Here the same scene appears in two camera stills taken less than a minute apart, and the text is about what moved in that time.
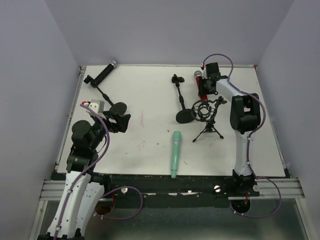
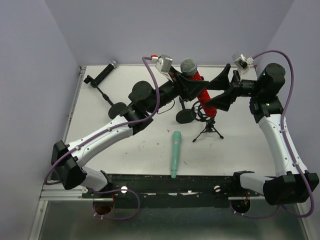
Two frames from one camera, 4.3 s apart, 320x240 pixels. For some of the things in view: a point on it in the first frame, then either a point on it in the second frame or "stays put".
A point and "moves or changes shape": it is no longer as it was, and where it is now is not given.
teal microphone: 176,148 stays put
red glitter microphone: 198,74 moves or changes shape
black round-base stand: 118,106 stays put
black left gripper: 116,121 to 180,86
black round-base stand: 184,116 stays put
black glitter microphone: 113,65 stays put
